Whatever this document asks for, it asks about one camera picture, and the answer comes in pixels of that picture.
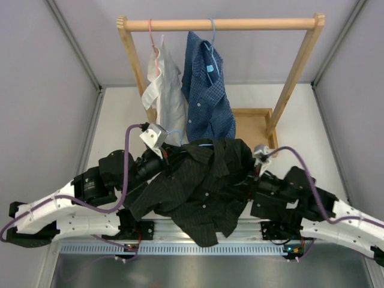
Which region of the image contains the light blue wire hanger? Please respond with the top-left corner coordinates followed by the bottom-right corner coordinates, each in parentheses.
top-left (165, 130), bottom-right (213, 148)

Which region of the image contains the black pinstripe shirt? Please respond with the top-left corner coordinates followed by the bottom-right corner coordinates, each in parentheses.
top-left (124, 139), bottom-right (254, 247)

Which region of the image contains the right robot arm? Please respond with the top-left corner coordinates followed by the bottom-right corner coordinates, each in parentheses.
top-left (250, 166), bottom-right (383, 266)

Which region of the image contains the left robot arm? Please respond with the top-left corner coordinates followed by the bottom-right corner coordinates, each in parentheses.
top-left (1, 149), bottom-right (162, 248)

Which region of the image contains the blue checked shirt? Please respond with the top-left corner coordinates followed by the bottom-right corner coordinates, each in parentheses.
top-left (182, 31), bottom-right (236, 142)

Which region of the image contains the white shirt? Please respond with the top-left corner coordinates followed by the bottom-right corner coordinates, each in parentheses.
top-left (142, 37), bottom-right (187, 133)

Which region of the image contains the wooden clothes rack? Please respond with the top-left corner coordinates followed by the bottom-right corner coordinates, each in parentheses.
top-left (116, 13), bottom-right (326, 148)

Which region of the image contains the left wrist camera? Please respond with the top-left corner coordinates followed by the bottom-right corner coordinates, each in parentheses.
top-left (139, 123), bottom-right (168, 159)

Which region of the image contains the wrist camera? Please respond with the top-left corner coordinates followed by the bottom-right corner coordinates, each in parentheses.
top-left (253, 144), bottom-right (272, 177)
top-left (139, 123), bottom-right (168, 159)

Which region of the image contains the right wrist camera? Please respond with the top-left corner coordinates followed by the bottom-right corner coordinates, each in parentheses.
top-left (253, 144), bottom-right (272, 177)

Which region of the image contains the pink wire hanger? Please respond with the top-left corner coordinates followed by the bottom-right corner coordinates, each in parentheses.
top-left (148, 19), bottom-right (164, 81)

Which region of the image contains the blue wire hanger middle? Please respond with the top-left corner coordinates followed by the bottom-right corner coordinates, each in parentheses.
top-left (203, 18), bottom-right (223, 85)

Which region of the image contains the aluminium mounting rail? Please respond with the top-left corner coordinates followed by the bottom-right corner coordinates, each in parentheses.
top-left (47, 218), bottom-right (374, 241)

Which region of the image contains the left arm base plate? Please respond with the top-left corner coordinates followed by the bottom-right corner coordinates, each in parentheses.
top-left (101, 220), bottom-right (155, 241)

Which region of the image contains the slotted cable duct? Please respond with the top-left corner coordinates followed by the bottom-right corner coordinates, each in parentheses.
top-left (60, 242), bottom-right (301, 256)

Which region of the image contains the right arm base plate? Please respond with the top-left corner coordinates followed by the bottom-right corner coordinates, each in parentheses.
top-left (260, 221), bottom-right (299, 241)

